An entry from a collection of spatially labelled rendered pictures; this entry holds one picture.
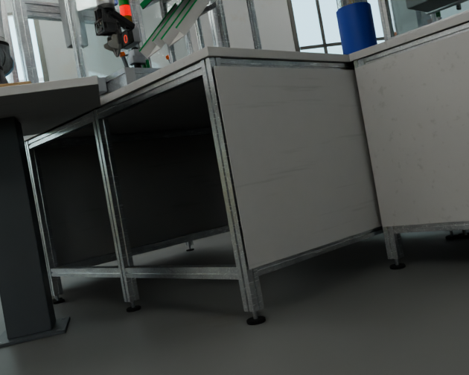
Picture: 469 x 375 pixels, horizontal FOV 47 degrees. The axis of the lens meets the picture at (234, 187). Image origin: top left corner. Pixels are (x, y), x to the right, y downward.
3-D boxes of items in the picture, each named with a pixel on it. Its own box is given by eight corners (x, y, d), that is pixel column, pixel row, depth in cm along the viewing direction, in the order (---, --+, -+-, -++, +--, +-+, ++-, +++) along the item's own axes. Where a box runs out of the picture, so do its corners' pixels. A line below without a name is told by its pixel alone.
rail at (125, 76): (129, 92, 212) (123, 65, 212) (37, 135, 277) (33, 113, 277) (140, 91, 215) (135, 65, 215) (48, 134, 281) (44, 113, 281)
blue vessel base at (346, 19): (368, 61, 235) (357, -1, 235) (339, 71, 247) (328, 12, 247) (387, 62, 246) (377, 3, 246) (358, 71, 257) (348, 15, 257)
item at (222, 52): (208, 55, 163) (206, 45, 163) (21, 142, 274) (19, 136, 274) (432, 65, 259) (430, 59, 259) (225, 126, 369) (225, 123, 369)
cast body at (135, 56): (133, 62, 232) (130, 46, 232) (128, 65, 236) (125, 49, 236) (150, 62, 238) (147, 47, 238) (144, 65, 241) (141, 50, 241)
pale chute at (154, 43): (161, 48, 205) (152, 40, 203) (147, 58, 216) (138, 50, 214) (197, -2, 215) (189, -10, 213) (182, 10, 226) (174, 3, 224)
